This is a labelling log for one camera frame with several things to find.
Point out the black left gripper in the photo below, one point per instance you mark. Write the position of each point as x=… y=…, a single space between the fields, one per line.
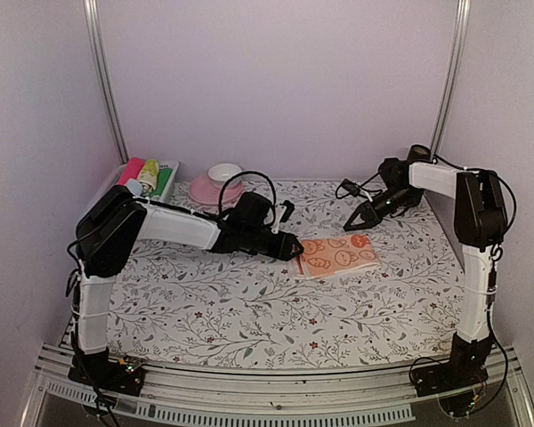
x=284 y=249

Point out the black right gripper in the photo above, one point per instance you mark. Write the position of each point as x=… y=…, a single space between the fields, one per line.
x=368 y=213

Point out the orange patterned towel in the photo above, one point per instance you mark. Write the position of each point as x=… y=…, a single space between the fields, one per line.
x=326 y=257

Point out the light blue towel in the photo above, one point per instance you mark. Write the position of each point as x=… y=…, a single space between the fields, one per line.
x=135 y=187

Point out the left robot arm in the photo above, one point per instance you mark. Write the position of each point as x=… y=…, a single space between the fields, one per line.
x=109 y=232

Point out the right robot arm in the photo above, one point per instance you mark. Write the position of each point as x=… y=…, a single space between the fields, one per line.
x=480 y=225

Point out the dark brown cylinder cup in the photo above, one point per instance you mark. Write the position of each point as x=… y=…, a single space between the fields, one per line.
x=418 y=153

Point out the white bowl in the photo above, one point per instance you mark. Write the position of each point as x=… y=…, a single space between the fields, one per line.
x=223 y=172

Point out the pink plate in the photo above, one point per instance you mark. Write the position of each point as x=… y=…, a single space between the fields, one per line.
x=204 y=192

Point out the white plastic basket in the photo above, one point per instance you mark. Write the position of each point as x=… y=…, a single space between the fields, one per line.
x=112 y=178

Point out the green rolled towel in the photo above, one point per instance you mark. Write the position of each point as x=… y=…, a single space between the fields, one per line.
x=164 y=176

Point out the yellow-green rolled towel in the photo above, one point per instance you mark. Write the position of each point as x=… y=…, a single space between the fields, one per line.
x=148 y=176

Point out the pink rolled towel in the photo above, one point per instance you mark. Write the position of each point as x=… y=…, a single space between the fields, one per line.
x=131 y=170

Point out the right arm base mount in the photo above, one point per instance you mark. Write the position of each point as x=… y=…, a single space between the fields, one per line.
x=430 y=377

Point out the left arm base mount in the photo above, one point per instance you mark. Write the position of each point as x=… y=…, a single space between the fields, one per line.
x=98 y=370

